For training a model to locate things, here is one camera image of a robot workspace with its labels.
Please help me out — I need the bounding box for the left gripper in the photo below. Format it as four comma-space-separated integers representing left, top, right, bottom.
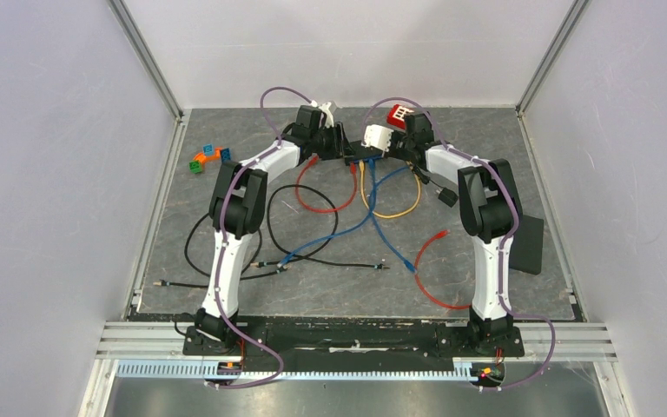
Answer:
311, 122, 357, 162

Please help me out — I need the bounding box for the black network switch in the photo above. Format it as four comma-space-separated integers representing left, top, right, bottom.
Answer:
343, 141, 384, 165

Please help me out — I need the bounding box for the yellow ethernet cable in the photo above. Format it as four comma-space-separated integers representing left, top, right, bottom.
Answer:
357, 161, 423, 220

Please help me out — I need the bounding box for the red ethernet cable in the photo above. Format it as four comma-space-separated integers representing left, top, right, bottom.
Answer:
413, 229, 472, 312
294, 156, 360, 215

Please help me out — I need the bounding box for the long blue ethernet cable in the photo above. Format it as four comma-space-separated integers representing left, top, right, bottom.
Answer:
275, 158, 379, 273

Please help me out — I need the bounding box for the long black cable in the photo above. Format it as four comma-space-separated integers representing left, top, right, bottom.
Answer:
250, 183, 393, 273

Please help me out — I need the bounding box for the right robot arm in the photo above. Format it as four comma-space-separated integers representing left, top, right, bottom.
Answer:
389, 112, 520, 354

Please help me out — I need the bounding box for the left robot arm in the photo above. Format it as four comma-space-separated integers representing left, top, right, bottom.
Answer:
194, 101, 345, 354

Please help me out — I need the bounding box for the red keypad box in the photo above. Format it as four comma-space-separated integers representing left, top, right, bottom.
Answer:
386, 103, 414, 130

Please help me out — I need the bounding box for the black flat plate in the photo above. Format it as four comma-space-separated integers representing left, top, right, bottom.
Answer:
509, 215, 545, 275

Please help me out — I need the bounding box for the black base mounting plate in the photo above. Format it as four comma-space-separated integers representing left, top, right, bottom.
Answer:
182, 315, 525, 374

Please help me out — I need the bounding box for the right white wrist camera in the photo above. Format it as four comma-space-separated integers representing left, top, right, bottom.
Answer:
362, 124, 394, 153

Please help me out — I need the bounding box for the colourful toy block chain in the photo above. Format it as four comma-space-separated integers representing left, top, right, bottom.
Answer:
189, 142, 235, 175

